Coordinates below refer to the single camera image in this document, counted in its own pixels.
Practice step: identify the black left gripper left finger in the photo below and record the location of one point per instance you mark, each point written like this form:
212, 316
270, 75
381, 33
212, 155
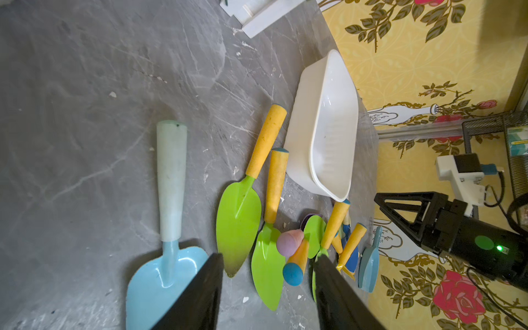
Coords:
198, 306

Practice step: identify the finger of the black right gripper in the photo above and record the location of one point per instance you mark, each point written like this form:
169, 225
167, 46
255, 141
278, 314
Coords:
413, 213

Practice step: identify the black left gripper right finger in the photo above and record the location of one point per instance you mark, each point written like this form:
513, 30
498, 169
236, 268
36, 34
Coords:
339, 307

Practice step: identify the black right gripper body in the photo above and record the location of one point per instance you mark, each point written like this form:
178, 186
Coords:
492, 251

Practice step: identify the light blue trowel white handle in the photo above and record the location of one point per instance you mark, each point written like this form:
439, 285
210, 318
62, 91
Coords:
157, 285

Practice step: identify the green pointed trowel yellow handle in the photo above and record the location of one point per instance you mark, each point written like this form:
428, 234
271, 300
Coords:
240, 207

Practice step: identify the white plastic storage box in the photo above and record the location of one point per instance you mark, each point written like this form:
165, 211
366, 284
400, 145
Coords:
322, 131

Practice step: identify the light blue dustpan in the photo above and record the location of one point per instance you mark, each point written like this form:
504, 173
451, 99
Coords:
369, 265

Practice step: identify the artificial flowers white fence planter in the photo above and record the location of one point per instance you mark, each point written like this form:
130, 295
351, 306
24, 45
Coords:
257, 15

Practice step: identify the green narrow trowel yellow handle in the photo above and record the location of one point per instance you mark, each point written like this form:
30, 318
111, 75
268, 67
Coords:
267, 262

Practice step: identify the purple trowel pink handle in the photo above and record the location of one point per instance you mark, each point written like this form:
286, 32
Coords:
288, 242

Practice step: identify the black wire mesh basket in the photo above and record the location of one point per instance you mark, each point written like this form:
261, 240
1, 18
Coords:
502, 140

